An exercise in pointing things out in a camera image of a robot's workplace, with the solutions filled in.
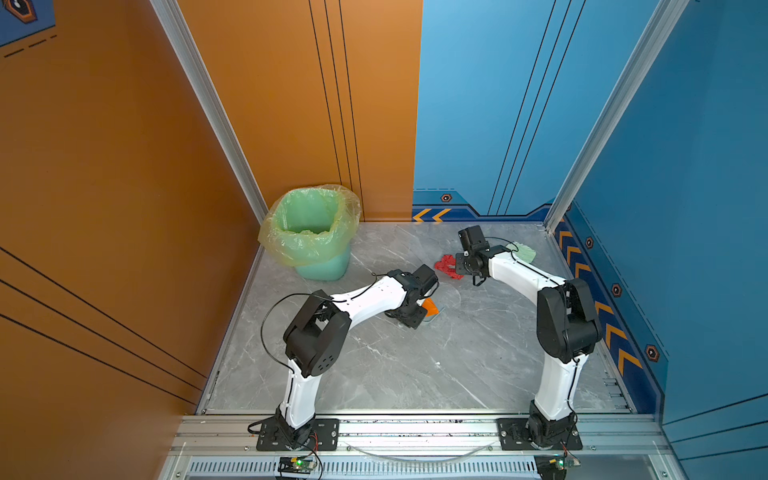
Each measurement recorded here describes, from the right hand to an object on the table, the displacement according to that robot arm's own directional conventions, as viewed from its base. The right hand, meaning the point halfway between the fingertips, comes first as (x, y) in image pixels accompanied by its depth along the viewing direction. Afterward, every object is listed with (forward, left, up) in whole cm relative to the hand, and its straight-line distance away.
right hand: (463, 263), depth 99 cm
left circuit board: (-54, +47, -8) cm, 72 cm away
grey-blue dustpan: (-18, +12, -4) cm, 22 cm away
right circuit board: (-54, -15, -9) cm, 57 cm away
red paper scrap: (+3, +4, -4) cm, 7 cm away
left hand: (-18, +18, -4) cm, 25 cm away
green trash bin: (-1, +45, 0) cm, 45 cm away
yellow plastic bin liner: (+12, +53, +7) cm, 54 cm away
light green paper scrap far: (+10, -25, -6) cm, 27 cm away
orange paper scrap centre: (-13, +11, -5) cm, 18 cm away
